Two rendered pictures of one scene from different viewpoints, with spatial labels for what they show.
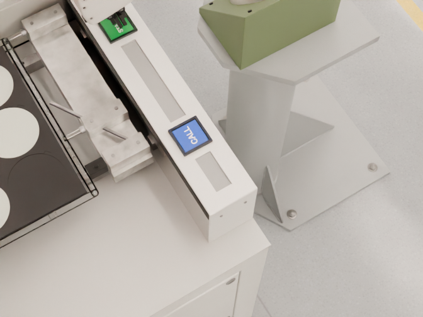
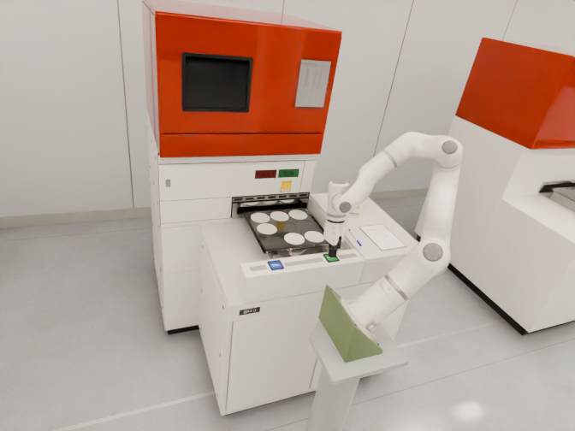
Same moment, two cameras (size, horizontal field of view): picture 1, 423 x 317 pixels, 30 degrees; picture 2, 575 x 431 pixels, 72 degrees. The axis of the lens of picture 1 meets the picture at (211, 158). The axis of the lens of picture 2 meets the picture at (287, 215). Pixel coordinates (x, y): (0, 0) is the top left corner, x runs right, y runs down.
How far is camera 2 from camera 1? 149 cm
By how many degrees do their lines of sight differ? 66
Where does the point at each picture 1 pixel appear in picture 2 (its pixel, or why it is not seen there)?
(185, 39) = not seen: outside the picture
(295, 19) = (335, 323)
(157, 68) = (309, 263)
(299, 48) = (328, 343)
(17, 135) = (293, 239)
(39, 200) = (265, 239)
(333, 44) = (329, 357)
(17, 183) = (274, 237)
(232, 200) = (243, 269)
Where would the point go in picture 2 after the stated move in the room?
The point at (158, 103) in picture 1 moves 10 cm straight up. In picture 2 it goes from (293, 262) to (296, 242)
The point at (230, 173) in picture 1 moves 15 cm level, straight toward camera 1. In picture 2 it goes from (255, 272) to (220, 262)
